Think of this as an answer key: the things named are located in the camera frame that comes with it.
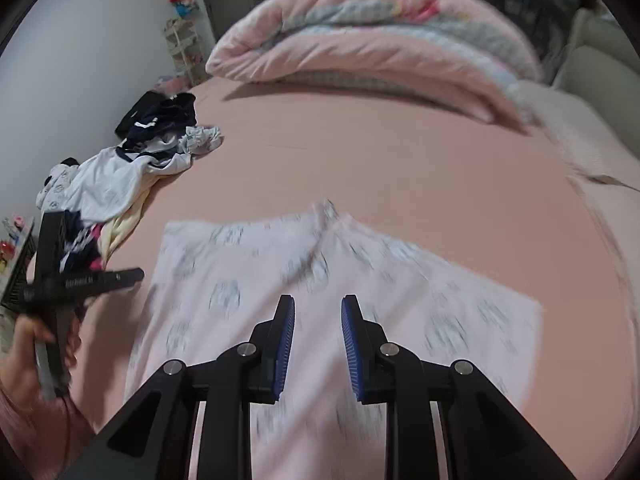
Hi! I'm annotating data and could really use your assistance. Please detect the white shelf rack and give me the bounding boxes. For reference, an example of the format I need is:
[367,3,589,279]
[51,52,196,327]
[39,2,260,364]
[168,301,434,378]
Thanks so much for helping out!
[162,17,206,87]

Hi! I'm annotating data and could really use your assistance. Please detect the pink sheet bed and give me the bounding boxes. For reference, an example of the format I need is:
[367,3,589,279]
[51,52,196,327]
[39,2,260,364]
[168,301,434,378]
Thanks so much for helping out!
[65,77,640,480]

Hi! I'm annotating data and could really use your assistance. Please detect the grey white patterned cloth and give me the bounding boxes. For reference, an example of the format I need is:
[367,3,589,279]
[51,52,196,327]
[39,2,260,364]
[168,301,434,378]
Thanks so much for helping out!
[179,125,224,157]

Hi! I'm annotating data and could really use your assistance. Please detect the person's left forearm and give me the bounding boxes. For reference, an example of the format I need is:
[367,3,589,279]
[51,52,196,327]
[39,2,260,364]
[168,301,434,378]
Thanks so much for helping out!
[0,375,97,480]

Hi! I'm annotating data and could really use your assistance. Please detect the cream garment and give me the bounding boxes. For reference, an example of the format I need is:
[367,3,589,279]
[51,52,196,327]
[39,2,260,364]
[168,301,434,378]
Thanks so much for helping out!
[97,194,152,272]

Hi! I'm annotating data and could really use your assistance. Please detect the folded pink duvet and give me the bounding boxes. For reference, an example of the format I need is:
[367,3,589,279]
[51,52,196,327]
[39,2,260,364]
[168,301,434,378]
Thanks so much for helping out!
[205,0,547,124]

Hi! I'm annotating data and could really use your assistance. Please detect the person's left hand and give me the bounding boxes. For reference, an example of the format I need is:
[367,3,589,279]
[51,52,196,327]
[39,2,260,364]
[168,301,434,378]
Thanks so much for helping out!
[10,307,83,391]

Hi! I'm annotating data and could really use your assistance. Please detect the bright pink garment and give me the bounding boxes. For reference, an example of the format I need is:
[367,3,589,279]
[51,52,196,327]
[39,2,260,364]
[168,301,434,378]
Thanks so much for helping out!
[87,224,104,272]

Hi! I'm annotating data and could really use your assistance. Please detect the black glass wardrobe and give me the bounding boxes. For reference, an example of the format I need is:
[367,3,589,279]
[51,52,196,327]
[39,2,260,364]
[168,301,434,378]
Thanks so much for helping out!
[447,0,577,77]

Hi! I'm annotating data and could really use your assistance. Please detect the pink printed pants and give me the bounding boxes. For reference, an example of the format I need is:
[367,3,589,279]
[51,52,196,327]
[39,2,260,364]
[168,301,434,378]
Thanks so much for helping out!
[124,199,546,480]

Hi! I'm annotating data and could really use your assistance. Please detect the navy garment white stripes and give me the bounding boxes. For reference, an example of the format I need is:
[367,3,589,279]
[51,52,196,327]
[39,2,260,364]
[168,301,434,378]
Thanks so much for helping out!
[125,94,199,154]

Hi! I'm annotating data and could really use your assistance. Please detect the black white printed plush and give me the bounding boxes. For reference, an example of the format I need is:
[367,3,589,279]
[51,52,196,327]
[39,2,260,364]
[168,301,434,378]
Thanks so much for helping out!
[35,157,82,212]

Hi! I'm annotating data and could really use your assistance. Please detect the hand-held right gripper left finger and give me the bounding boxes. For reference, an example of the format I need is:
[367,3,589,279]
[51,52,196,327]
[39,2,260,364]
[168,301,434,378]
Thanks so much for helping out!
[60,295,297,480]

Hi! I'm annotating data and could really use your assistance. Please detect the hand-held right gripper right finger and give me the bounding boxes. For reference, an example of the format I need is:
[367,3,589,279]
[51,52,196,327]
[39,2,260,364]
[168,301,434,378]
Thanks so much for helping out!
[341,295,577,480]

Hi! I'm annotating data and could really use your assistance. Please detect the grey green padded headboard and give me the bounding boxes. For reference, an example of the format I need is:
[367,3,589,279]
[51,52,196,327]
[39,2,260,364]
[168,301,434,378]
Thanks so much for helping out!
[550,7,640,127]

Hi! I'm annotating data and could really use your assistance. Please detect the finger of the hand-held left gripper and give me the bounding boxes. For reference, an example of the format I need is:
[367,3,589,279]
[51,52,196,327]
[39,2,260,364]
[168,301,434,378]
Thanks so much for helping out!
[94,267,146,295]

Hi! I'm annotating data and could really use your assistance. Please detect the dark navy shorts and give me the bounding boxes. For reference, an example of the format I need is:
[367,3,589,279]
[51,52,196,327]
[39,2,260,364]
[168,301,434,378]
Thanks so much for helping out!
[59,210,106,277]

